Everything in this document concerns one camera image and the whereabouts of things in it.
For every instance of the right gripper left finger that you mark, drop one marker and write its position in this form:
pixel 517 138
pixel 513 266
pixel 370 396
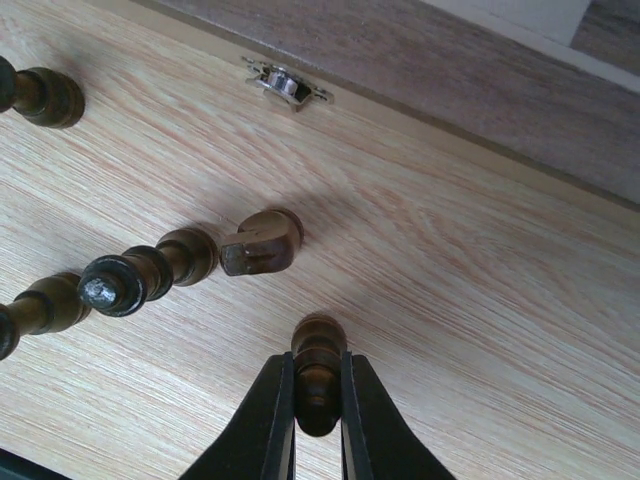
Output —
pixel 259 440

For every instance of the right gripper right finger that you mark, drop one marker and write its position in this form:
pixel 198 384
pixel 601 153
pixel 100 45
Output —
pixel 376 441

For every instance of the dark chess piece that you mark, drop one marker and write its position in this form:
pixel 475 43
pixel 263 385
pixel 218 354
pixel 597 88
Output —
pixel 317 344
pixel 119 285
pixel 265 242
pixel 49 305
pixel 44 97

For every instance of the metal board clasp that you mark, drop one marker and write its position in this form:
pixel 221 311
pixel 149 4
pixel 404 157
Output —
pixel 283 87

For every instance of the wooden chess board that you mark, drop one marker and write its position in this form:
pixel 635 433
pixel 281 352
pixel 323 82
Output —
pixel 427 63

